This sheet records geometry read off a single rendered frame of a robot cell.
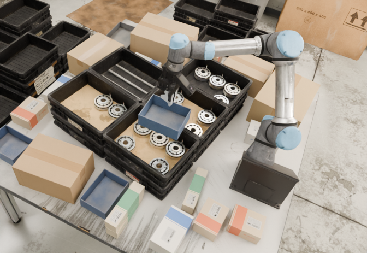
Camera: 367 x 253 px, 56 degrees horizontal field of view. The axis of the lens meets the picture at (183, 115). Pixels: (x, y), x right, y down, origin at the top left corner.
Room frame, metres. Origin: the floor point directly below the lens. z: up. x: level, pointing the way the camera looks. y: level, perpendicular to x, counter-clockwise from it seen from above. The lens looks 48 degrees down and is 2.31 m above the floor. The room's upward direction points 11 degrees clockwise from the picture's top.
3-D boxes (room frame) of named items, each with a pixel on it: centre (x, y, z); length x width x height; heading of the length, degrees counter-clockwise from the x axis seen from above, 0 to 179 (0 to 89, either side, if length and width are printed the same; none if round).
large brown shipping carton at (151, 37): (2.03, 0.23, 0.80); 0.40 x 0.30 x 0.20; 78
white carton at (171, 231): (0.69, -0.05, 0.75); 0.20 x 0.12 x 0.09; 159
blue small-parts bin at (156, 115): (1.07, 0.08, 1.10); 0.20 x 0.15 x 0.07; 75
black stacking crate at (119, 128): (1.07, 0.13, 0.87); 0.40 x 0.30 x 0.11; 63
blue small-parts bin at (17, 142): (0.99, 0.87, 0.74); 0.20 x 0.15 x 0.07; 71
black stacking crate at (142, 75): (1.52, 0.35, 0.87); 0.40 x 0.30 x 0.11; 63
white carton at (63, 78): (1.42, 0.75, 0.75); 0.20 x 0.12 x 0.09; 165
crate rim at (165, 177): (1.07, 0.13, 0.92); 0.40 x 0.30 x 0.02; 63
